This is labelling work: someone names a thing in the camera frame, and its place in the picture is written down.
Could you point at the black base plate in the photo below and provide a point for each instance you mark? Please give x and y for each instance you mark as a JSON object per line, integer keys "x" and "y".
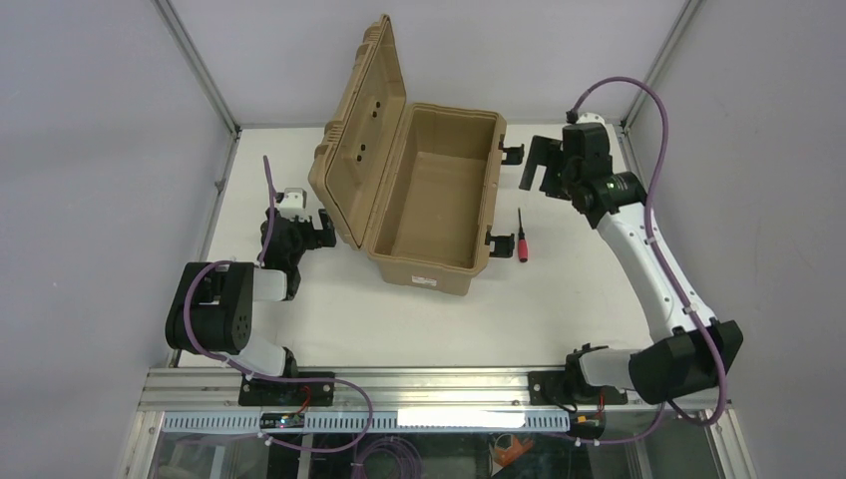
{"x": 317, "y": 390}
{"x": 560, "y": 387}

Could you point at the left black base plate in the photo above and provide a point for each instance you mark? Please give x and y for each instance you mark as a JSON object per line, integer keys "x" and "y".
{"x": 317, "y": 390}

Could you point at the red handled screwdriver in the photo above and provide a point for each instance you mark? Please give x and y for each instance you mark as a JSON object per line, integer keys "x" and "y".
{"x": 522, "y": 244}

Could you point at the orange object below table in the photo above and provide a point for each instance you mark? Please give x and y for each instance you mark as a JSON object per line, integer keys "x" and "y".
{"x": 507, "y": 448}

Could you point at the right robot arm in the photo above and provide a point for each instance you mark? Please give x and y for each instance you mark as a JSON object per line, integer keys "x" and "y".
{"x": 691, "y": 349}

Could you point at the tan plastic tool bin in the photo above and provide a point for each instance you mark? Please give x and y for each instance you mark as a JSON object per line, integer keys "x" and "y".
{"x": 413, "y": 185}

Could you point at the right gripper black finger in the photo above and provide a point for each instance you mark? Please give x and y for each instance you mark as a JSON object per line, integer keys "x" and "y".
{"x": 545, "y": 152}
{"x": 541, "y": 177}

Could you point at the aluminium frame rail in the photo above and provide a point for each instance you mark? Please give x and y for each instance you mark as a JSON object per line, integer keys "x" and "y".
{"x": 389, "y": 388}

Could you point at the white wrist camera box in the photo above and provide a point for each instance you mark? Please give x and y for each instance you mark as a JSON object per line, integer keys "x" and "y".
{"x": 291, "y": 203}

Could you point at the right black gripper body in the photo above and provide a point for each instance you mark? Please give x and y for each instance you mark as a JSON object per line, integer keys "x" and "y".
{"x": 546, "y": 166}

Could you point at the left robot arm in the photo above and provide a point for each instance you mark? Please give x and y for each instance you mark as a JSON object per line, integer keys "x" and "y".
{"x": 211, "y": 313}

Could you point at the white slotted cable duct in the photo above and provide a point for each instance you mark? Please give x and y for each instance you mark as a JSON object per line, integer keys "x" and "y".
{"x": 404, "y": 420}

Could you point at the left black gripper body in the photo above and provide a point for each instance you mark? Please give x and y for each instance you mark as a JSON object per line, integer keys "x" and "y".
{"x": 307, "y": 232}

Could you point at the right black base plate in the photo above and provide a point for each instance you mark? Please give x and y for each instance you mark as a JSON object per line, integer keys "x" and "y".
{"x": 560, "y": 387}

